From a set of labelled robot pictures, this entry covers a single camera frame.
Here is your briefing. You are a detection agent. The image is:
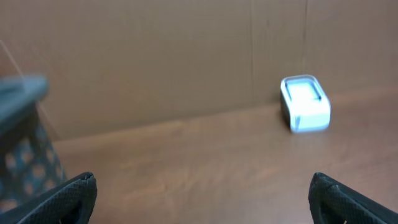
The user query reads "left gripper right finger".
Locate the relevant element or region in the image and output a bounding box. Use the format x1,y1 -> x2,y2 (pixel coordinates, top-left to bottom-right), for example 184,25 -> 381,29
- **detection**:
308,172 -> 397,224

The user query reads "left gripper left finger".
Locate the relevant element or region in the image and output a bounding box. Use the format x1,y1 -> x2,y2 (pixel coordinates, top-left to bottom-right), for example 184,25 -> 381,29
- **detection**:
1,172 -> 97,224

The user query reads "white barcode scanner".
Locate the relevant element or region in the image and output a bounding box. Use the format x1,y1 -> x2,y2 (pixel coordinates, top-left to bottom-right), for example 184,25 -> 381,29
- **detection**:
280,74 -> 331,133

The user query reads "grey plastic mesh basket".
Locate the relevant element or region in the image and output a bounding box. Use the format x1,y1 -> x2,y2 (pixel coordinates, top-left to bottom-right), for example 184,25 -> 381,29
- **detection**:
1,75 -> 67,213

